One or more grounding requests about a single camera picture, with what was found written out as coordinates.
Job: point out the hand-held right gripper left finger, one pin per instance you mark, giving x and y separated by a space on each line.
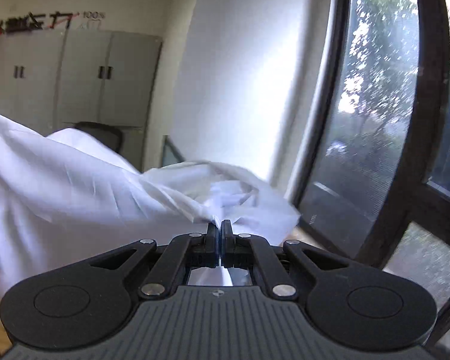
211 240

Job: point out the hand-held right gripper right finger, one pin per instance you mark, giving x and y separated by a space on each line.
228 240

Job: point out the white shirt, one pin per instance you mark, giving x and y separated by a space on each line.
78 195

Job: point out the black office chair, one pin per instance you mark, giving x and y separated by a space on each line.
105 131

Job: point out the grey metal cabinet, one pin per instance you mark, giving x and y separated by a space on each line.
127 82

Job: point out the dark framed window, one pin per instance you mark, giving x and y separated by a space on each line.
431 120

